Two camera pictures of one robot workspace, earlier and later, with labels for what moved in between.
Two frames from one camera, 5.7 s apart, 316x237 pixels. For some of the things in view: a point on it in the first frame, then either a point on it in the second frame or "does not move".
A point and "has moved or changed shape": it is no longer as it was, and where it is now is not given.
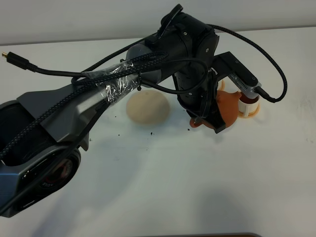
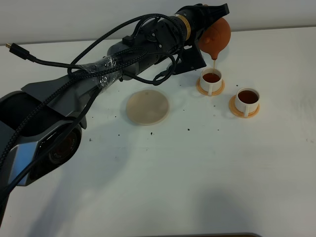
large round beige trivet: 147,107 does not move
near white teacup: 247,105 does not move
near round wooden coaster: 242,114 does not move
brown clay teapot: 227,104 has moved or changed shape
